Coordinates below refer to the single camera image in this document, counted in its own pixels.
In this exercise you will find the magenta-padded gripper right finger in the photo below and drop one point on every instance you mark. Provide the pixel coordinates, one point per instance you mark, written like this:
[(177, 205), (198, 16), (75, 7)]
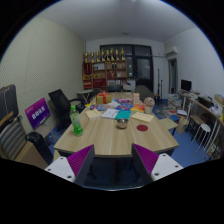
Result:
[(150, 162)]

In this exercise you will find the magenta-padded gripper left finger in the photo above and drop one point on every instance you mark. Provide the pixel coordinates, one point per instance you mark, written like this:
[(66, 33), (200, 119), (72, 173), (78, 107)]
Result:
[(77, 162)]

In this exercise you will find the round red coaster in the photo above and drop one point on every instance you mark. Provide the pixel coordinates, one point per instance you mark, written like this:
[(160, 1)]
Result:
[(142, 127)]

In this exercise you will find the green drink bottle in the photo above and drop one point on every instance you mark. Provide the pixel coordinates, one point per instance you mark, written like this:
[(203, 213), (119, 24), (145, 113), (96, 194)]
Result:
[(76, 121)]

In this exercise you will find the beige envelope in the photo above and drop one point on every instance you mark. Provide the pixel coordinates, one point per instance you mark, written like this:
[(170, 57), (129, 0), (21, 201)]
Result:
[(142, 116)]

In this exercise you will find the small steel cup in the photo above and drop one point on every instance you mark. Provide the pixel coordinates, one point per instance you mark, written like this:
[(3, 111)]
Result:
[(122, 123)]

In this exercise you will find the cream paper booklet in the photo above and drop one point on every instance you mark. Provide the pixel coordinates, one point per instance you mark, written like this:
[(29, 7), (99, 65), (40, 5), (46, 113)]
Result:
[(93, 113)]

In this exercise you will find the teal booklet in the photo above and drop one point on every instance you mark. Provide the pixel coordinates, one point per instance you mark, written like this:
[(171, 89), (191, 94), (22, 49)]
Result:
[(123, 115)]

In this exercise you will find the orange booklet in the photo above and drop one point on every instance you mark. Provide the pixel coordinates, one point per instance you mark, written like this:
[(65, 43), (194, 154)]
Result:
[(137, 108)]

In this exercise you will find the black office chair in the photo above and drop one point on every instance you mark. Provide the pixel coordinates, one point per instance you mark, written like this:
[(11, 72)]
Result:
[(63, 106)]

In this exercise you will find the flower pot bouquet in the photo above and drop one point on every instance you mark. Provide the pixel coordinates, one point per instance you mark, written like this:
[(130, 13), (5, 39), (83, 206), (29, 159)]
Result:
[(148, 104)]

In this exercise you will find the white paper sheet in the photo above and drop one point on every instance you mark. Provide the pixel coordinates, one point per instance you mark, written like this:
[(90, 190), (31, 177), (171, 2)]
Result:
[(110, 113)]

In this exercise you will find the white round stool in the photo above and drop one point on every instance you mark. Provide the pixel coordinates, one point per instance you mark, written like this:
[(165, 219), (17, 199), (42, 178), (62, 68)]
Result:
[(202, 131)]

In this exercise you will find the pink box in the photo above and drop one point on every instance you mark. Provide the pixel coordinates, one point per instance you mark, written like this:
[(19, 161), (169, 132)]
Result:
[(124, 100)]

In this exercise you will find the striped grey chair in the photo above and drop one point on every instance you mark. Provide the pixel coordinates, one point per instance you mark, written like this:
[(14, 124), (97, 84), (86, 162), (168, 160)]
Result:
[(13, 139)]

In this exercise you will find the yellow gift box red ribbon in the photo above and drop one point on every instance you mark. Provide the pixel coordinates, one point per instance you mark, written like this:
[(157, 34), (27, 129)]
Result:
[(103, 98)]

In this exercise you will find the long wooden side desk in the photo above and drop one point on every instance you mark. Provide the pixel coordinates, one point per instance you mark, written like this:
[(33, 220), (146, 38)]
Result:
[(205, 110)]

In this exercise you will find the black monitor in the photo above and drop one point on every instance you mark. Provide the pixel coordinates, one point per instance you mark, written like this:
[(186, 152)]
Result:
[(186, 85)]

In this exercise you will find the wooden shelf unit with trophies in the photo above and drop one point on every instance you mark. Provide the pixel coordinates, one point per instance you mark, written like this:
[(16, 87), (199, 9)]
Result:
[(104, 69)]

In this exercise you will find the dark window frame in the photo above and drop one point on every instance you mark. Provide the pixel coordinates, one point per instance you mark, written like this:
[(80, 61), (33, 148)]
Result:
[(133, 65)]

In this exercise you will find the white wall air conditioner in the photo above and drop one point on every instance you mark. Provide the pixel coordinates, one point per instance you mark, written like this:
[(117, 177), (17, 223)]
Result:
[(171, 51)]

